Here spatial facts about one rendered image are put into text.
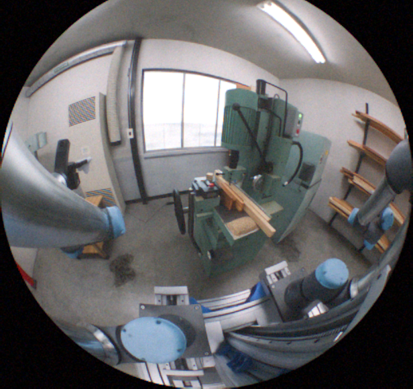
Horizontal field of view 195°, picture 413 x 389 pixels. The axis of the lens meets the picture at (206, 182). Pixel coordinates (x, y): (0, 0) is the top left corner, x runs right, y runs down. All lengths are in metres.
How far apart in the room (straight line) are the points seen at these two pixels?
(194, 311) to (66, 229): 0.45
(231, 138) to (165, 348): 0.73
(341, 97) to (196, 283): 3.50
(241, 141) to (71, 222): 0.62
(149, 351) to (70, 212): 0.26
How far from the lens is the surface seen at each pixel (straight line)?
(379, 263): 0.47
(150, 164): 1.98
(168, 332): 0.29
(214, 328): 0.60
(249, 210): 0.65
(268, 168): 0.69
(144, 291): 1.43
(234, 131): 0.61
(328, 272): 0.46
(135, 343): 0.31
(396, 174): 0.39
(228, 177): 0.71
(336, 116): 2.81
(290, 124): 0.79
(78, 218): 0.17
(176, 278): 1.40
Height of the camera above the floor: 1.32
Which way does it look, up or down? 28 degrees down
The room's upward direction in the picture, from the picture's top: 4 degrees clockwise
